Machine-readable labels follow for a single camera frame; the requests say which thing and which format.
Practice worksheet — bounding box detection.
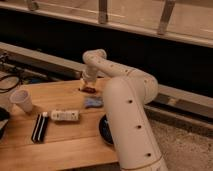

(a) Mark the black cable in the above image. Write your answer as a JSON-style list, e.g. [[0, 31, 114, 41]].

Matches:
[[0, 54, 24, 94]]

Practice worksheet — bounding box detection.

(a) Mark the black and white striped box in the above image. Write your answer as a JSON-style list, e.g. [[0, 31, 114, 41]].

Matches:
[[31, 112, 49, 143]]

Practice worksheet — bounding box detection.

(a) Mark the dark red pepper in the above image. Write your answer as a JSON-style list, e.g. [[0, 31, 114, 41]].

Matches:
[[79, 87, 96, 94]]

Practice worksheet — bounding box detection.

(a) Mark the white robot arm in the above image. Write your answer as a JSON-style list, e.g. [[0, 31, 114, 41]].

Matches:
[[82, 49, 168, 171]]

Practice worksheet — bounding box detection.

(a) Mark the black round bowl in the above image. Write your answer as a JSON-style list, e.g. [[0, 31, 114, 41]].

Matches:
[[99, 116, 113, 145]]

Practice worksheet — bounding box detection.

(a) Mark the blue sponge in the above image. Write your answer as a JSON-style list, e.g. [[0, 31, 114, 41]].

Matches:
[[84, 97, 103, 108]]

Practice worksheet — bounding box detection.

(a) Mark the dark object at left edge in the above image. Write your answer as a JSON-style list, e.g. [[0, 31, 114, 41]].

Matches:
[[0, 107, 10, 139]]

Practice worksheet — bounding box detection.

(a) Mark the white plastic cup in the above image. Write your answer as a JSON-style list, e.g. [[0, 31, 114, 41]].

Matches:
[[9, 90, 33, 113]]

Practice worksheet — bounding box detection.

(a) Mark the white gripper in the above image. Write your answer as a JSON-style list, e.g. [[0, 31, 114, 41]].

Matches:
[[80, 65, 98, 89]]

